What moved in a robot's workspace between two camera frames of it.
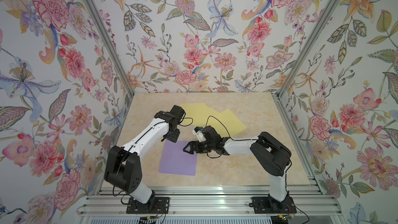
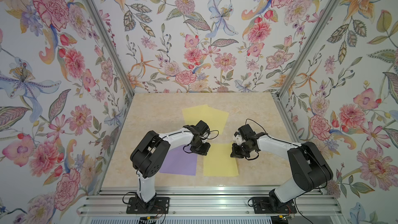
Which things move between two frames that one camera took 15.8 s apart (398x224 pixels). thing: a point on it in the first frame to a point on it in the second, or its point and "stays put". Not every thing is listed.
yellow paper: [226, 124] to [218, 162]
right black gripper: [193, 144] to [235, 152]
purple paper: [174, 159] stays put
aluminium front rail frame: [210, 205] stays put
